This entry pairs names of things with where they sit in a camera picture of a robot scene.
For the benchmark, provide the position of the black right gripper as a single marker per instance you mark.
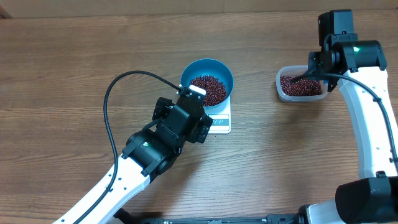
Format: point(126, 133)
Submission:
point(313, 65)

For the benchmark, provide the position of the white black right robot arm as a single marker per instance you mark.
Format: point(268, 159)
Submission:
point(358, 68)

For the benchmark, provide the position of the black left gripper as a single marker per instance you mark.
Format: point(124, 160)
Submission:
point(201, 130)

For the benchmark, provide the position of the red adzuki beans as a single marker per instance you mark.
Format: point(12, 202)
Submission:
point(303, 87)

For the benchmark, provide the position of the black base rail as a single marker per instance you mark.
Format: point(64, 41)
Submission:
point(301, 217)

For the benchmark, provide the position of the teal blue bowl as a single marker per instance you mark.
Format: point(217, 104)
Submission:
point(208, 66)

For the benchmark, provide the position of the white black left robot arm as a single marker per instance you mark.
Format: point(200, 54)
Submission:
point(148, 153)

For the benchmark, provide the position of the red beans in bowl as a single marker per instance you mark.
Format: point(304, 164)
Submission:
point(215, 89)

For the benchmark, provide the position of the clear plastic container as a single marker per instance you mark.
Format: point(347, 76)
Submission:
point(297, 70)

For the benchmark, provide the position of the white digital kitchen scale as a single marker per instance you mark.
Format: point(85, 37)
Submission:
point(221, 115)

